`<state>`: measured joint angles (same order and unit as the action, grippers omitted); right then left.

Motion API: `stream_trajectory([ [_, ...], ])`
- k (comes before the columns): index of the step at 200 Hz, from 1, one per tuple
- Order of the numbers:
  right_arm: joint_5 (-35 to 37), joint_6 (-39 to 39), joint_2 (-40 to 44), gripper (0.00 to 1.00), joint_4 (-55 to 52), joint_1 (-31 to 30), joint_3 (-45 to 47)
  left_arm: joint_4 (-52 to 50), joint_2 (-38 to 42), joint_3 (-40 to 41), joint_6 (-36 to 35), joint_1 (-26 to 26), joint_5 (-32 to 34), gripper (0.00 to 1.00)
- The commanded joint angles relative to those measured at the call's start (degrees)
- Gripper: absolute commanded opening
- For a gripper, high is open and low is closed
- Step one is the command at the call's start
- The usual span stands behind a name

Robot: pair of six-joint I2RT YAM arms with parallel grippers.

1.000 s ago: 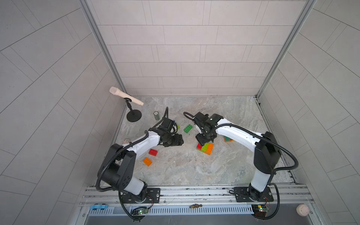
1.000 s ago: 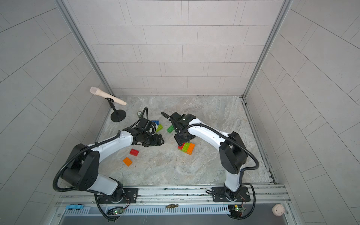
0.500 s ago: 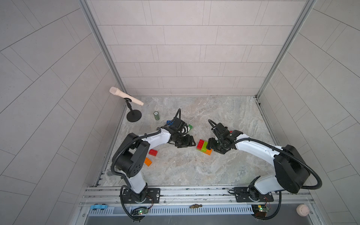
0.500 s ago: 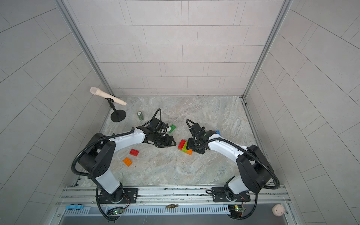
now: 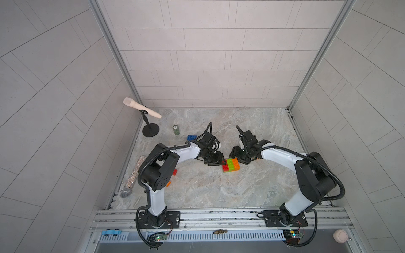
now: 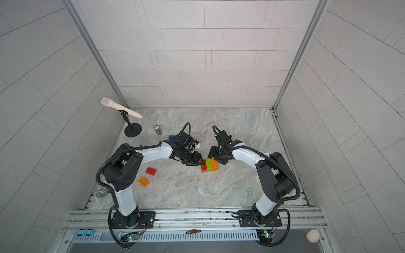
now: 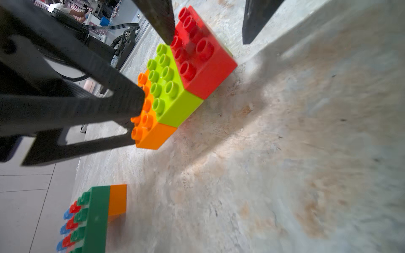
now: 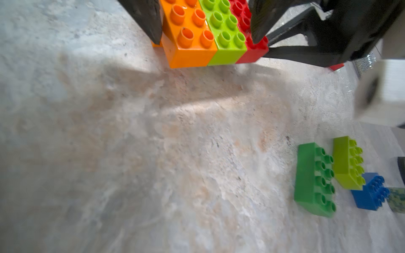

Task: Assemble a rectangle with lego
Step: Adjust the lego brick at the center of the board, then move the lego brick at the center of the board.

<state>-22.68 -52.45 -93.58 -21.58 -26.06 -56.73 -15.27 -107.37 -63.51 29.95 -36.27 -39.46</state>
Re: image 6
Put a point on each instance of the blue clip on rail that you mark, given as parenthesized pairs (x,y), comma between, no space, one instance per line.
(82,232)

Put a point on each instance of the black microphone stand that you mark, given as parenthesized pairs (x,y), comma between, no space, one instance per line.
(132,129)

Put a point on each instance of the beige microphone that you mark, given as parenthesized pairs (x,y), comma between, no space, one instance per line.
(112,104)

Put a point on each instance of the dark blue lego brick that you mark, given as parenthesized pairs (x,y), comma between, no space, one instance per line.
(172,137)

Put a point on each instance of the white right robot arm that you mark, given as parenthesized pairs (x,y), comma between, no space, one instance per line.
(278,182)

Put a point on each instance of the green battery cell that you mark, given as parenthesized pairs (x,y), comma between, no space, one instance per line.
(158,130)

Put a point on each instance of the brass fitting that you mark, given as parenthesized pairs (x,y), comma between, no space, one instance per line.
(193,231)

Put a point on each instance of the pink round knob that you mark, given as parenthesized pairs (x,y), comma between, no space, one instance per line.
(313,236)

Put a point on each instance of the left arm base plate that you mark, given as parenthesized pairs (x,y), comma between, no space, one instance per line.
(138,220)

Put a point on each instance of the metal corner profile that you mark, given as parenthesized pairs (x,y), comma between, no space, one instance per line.
(73,15)
(319,11)

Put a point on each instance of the metal corner profile left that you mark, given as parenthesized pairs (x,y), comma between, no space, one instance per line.
(73,15)

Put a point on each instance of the small red lego brick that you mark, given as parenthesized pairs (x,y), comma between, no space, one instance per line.
(151,171)

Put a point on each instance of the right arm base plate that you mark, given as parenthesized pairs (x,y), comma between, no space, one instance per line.
(250,218)

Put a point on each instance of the aluminium rail frame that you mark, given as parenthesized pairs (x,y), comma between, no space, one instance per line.
(220,233)

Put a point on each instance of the left circuit board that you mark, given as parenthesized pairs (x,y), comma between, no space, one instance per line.
(130,237)

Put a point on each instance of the circuit board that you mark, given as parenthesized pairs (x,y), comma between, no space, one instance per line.
(265,237)
(130,237)

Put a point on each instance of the metal corner profile right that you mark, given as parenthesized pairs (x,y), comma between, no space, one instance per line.
(319,11)

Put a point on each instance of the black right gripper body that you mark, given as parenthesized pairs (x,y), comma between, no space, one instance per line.
(219,155)

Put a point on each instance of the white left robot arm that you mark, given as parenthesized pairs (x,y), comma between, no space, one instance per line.
(119,172)

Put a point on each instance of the right circuit board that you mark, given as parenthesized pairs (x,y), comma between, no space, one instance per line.
(265,237)

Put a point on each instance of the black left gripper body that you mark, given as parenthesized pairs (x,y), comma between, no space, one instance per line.
(189,157)

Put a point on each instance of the glittery silver stick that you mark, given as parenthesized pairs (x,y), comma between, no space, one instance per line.
(101,192)

